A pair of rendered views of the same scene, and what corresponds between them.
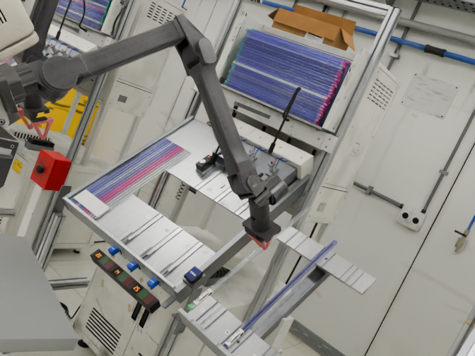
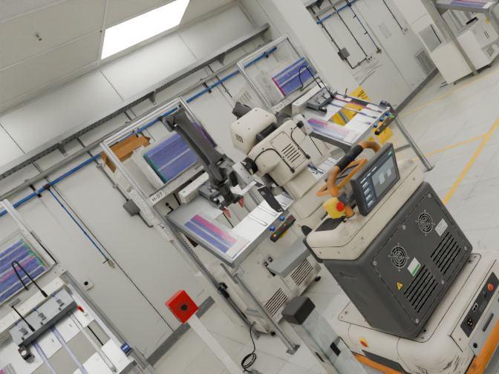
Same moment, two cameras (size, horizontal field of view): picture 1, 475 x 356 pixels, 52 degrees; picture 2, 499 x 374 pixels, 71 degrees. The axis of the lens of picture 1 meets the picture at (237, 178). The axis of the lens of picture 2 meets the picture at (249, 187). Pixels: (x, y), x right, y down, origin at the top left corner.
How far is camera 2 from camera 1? 2.43 m
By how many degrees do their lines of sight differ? 62
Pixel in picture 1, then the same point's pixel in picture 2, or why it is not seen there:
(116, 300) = (263, 286)
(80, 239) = not seen: outside the picture
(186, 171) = (216, 211)
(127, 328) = (278, 281)
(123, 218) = (249, 230)
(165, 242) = (267, 209)
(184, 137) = (184, 217)
